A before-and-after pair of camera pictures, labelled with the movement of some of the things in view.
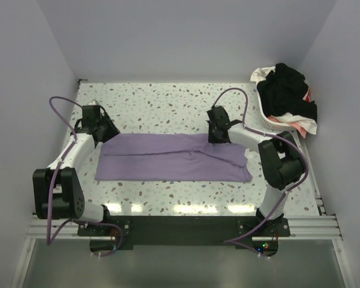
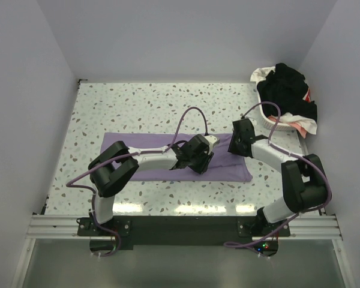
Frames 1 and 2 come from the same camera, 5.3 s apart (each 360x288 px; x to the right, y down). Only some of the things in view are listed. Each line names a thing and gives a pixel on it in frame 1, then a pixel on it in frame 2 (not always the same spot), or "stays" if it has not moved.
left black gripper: [113, 131] to [207, 156]
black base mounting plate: [108, 238] stays
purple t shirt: [170, 157] stays
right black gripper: [212, 139] to [232, 148]
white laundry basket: [269, 124] stays
